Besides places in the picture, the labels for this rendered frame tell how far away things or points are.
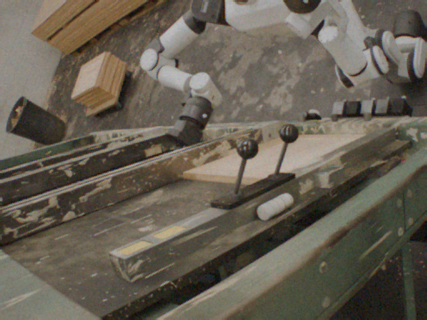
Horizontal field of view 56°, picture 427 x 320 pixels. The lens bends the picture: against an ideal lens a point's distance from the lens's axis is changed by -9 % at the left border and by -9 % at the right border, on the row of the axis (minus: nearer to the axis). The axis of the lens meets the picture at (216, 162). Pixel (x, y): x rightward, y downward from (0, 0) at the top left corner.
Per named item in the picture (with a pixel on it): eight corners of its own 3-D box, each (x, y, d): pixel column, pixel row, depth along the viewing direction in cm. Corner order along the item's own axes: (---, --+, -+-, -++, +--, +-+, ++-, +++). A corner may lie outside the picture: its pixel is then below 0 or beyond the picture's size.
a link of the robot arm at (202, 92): (214, 122, 139) (227, 92, 143) (200, 102, 130) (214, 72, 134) (185, 117, 145) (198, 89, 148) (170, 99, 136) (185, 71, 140)
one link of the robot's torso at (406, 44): (393, 52, 215) (383, 38, 206) (429, 47, 200) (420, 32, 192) (388, 85, 210) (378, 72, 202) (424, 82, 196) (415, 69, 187)
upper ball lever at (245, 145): (247, 203, 81) (265, 142, 74) (233, 210, 78) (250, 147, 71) (233, 192, 83) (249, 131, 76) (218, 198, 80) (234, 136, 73)
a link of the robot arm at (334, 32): (302, 14, 91) (334, 52, 99) (328, -14, 89) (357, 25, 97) (288, 8, 96) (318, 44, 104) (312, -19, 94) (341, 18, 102)
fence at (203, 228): (395, 140, 125) (394, 127, 124) (131, 282, 62) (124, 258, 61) (381, 140, 128) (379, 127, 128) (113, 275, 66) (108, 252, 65)
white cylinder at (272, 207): (269, 222, 78) (295, 207, 83) (268, 206, 77) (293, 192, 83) (258, 220, 80) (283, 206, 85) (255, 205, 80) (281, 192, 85)
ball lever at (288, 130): (285, 184, 89) (304, 127, 82) (274, 190, 86) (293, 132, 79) (272, 174, 91) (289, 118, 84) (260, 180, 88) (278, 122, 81)
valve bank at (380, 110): (434, 113, 150) (413, 82, 135) (429, 148, 147) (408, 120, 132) (325, 117, 187) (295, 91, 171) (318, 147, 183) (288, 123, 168)
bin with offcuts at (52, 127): (72, 112, 541) (28, 90, 498) (61, 148, 522) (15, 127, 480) (54, 121, 575) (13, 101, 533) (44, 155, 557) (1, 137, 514)
